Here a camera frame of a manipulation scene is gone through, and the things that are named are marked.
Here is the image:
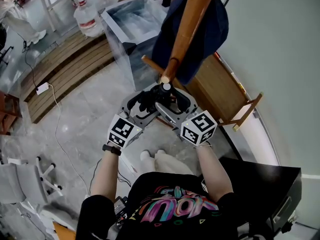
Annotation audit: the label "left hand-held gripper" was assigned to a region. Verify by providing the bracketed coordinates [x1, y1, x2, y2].
[107, 91, 161, 149]

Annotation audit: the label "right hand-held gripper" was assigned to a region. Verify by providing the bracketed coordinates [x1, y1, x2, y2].
[154, 87, 218, 147]

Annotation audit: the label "brown wooden coat rack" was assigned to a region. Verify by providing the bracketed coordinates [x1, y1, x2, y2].
[141, 0, 220, 85]

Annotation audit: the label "person's left forearm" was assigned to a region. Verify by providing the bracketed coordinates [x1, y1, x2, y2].
[89, 148, 121, 203]

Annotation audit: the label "person's right forearm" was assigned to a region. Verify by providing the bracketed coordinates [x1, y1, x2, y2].
[195, 145, 235, 203]

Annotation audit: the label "wooden slatted bench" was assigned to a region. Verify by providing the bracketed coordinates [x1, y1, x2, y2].
[184, 53, 265, 133]

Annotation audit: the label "person's left leg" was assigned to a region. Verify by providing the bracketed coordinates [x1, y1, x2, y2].
[139, 149, 156, 173]

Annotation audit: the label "person's leg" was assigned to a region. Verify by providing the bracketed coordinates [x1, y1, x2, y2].
[154, 148, 195, 177]
[139, 149, 156, 173]

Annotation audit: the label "person's right leg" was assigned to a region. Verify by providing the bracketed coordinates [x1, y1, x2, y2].
[154, 148, 195, 177]

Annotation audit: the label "navy blue garment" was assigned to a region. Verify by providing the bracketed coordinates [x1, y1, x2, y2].
[151, 0, 230, 85]

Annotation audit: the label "wooden slatted floor platform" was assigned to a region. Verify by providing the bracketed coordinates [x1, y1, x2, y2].
[19, 30, 116, 124]

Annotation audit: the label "white power adapter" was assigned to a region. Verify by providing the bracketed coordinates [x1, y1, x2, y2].
[35, 81, 50, 96]

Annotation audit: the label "black t-shirt colourful print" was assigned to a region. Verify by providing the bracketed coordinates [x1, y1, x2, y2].
[75, 171, 251, 240]

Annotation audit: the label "black metal cabinet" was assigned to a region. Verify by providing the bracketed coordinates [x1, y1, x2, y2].
[199, 156, 304, 235]

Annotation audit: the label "brown wooden desk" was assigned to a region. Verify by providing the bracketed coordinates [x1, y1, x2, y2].
[0, 90, 23, 137]

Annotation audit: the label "grey office chair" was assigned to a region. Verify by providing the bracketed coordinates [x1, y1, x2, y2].
[0, 155, 64, 205]

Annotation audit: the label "orange cushion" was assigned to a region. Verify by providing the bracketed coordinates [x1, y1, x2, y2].
[52, 221, 77, 240]

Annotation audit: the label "black office chair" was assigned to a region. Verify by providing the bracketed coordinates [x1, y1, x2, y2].
[0, 25, 15, 67]

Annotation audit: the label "black power cable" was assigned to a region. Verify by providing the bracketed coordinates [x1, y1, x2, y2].
[88, 157, 132, 195]
[15, 32, 39, 90]

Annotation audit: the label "white power cable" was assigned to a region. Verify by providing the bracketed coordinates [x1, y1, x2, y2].
[48, 83, 90, 195]

